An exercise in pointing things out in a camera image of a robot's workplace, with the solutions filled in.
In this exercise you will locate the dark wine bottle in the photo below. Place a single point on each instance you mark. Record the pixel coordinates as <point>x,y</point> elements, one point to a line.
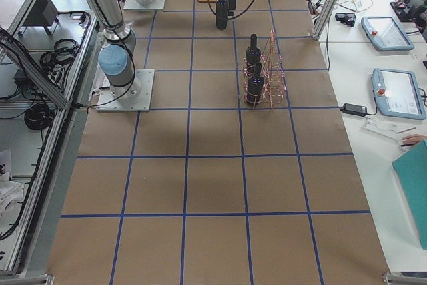
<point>255,86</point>
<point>221,14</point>
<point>253,54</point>

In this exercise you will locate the teach pendant far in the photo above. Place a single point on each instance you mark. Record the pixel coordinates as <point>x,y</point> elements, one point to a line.
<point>386,34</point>

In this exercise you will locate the teach pendant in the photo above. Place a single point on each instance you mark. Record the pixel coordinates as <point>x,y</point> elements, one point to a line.
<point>396,94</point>
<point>386,34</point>

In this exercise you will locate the black power adapter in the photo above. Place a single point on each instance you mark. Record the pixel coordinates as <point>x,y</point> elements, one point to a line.
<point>351,109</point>

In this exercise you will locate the teach pendant near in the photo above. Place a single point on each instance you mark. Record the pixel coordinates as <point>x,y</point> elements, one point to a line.
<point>396,94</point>

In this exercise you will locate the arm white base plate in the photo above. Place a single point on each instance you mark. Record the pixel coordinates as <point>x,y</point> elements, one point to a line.
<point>131,5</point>
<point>128,99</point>

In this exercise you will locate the copper wire bottle basket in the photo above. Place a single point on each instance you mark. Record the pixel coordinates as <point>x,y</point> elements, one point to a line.
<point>274,90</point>

